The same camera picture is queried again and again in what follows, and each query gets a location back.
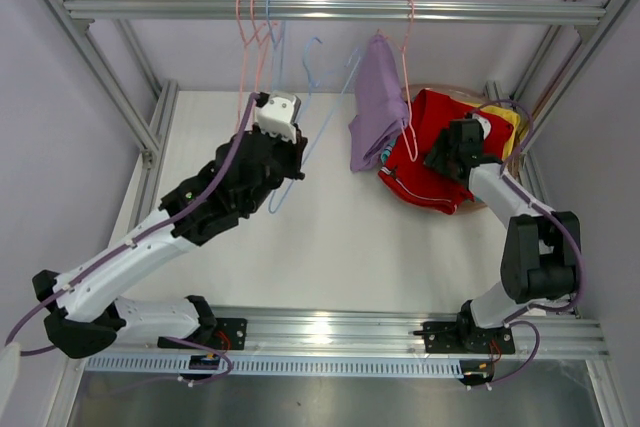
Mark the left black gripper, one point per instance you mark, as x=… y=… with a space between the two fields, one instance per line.
x=293 y=150

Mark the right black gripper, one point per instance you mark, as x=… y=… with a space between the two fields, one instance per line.
x=434 y=158

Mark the red trousers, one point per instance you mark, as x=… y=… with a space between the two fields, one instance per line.
x=452 y=138

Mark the purple trousers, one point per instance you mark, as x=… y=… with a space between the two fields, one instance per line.
x=381 y=113

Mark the blue hanger of red trousers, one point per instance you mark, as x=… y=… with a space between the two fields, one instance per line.
x=328 y=84

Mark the blue hanger of teal trousers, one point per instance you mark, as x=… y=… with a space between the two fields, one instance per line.
x=277 y=36

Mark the pink hanger of yellow trousers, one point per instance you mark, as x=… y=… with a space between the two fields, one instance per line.
x=246 y=46

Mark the teal trousers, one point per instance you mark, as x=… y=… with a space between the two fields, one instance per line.
x=386 y=153

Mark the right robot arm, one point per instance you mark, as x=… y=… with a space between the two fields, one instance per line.
x=542 y=263

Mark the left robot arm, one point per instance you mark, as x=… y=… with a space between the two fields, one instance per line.
x=88 y=311

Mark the pink translucent plastic basket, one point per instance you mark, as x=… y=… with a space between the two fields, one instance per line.
x=470 y=207

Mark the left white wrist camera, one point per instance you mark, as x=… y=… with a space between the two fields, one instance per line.
x=276 y=114

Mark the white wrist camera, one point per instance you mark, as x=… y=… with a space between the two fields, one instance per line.
x=276 y=114
x=485 y=124

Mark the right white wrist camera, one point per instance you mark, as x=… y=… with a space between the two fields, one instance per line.
x=485 y=124

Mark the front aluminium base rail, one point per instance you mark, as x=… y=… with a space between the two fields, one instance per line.
x=304 y=332

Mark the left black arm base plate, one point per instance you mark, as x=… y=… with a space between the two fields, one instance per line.
x=230 y=334

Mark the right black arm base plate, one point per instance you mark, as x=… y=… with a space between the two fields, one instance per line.
x=456 y=337

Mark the aluminium hanging rail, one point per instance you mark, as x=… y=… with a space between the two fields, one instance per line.
x=537 y=13

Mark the white slotted cable duct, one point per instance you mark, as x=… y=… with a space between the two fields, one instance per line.
x=207 y=365

